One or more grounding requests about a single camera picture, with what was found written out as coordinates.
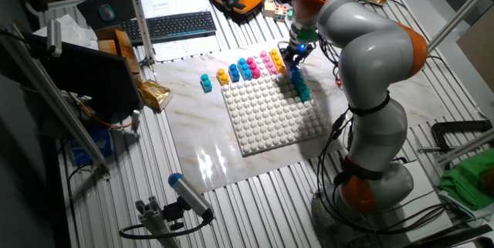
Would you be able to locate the white four-stud block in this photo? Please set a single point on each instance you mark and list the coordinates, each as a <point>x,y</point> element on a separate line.
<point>261,67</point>

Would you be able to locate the black clamp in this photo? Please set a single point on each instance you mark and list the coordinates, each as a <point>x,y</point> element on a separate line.
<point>459,125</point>

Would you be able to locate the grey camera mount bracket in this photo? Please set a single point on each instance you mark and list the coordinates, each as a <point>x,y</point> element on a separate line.
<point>154,221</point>

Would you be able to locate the silver camera blue end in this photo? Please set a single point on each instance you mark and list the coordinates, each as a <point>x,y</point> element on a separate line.
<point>191,196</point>

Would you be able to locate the gold foil bag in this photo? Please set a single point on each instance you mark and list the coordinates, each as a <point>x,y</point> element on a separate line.
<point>156,94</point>

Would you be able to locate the teal two-stud block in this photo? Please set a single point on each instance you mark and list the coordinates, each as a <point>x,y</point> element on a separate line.
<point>206,83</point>

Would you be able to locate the black mouse pad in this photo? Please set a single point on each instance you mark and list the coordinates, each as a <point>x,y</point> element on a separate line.
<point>119,2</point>

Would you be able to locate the magenta three-stud block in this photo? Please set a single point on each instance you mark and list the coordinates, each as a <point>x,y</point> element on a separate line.
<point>254,69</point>

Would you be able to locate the light pink four-stud block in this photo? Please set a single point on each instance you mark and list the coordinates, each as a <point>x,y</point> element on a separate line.
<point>269,62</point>

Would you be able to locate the blue packet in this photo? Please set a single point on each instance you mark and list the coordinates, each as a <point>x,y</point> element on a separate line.
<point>90,147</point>

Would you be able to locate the plain wooden cube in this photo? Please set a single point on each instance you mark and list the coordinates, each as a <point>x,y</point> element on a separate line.
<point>269,9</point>

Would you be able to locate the yellow four-stud block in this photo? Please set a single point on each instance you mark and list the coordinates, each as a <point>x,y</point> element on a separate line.
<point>277,62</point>

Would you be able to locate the brown cardboard box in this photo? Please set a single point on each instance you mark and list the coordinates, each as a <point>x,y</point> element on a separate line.
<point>123,47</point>

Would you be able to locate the white studded baseplate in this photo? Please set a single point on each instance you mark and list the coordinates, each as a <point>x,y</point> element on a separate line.
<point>262,124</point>

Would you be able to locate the dark blue two-stud block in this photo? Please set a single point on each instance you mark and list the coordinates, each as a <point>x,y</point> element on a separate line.
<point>234,74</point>

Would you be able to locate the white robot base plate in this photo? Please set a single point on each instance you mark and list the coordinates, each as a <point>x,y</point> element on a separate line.
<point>428,201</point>

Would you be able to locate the teal four-stud block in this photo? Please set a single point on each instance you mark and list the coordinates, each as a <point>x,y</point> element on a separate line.
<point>305,92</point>

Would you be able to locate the black computer keyboard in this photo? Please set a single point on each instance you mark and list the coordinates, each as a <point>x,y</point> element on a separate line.
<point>173,28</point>

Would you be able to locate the aluminium frame strut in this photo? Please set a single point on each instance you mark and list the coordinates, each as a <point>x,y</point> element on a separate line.
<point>139,16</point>
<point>467,145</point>
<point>463,8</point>
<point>65,124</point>

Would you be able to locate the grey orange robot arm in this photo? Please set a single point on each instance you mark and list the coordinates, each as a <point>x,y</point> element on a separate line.
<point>370,55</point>

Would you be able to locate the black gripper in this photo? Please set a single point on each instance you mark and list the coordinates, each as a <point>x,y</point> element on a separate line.
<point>297,50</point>

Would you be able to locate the Rubik's cube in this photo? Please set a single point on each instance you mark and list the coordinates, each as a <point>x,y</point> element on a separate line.
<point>280,13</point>

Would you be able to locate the brown cardboard sheet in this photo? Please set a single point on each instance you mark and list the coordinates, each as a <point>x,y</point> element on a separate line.
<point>478,51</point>

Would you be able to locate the dark computer mouse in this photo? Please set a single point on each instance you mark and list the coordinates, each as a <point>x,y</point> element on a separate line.
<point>106,12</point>

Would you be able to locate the yellow two-stud block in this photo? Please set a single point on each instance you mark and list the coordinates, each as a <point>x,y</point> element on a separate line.
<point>222,78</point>

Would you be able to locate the black monitor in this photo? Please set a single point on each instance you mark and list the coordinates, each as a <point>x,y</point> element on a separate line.
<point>88,74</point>

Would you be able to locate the green cloth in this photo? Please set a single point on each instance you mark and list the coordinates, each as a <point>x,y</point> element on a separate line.
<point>467,180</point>

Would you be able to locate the marble pattern board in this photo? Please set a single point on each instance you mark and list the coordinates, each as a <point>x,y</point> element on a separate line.
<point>193,132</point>

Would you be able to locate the silver camera on strut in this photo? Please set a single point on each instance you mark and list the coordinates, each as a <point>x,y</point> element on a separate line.
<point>54,37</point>

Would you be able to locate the light blue three-stud block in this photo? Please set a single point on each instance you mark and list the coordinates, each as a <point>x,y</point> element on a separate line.
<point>244,70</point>

